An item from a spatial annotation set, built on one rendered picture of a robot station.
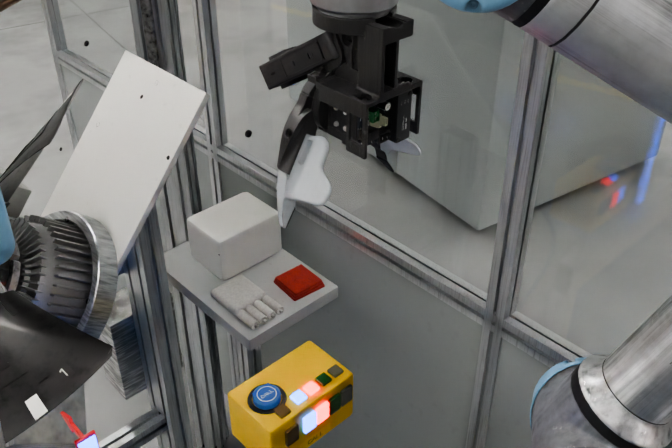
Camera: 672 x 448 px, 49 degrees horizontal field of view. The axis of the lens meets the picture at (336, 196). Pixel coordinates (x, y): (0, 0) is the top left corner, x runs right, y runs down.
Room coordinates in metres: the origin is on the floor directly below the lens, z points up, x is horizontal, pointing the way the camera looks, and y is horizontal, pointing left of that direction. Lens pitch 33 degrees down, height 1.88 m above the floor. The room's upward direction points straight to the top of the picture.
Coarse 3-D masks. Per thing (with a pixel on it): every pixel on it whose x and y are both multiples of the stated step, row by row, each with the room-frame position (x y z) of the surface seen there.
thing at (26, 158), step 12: (72, 96) 0.93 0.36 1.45; (60, 108) 0.92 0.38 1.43; (60, 120) 0.86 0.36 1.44; (48, 132) 0.85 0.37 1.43; (36, 144) 0.85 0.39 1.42; (48, 144) 0.83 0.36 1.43; (24, 156) 0.84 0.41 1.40; (36, 156) 0.98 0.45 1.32; (12, 168) 0.85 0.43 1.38; (24, 168) 0.95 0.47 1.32; (0, 180) 0.85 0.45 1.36; (12, 180) 0.93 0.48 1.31; (12, 192) 0.96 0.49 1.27
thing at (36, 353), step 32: (0, 320) 0.76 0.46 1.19; (32, 320) 0.77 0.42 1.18; (0, 352) 0.71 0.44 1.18; (32, 352) 0.71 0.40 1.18; (64, 352) 0.71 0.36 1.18; (96, 352) 0.70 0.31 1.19; (0, 384) 0.66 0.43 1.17; (32, 384) 0.66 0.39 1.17; (64, 384) 0.66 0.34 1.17; (0, 416) 0.62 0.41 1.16; (32, 416) 0.62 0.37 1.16
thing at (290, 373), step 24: (288, 360) 0.80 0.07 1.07; (312, 360) 0.80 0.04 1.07; (264, 384) 0.75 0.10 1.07; (288, 384) 0.76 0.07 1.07; (336, 384) 0.76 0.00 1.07; (240, 408) 0.72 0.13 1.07; (312, 408) 0.72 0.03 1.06; (240, 432) 0.72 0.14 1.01; (264, 432) 0.68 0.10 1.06; (312, 432) 0.72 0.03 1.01
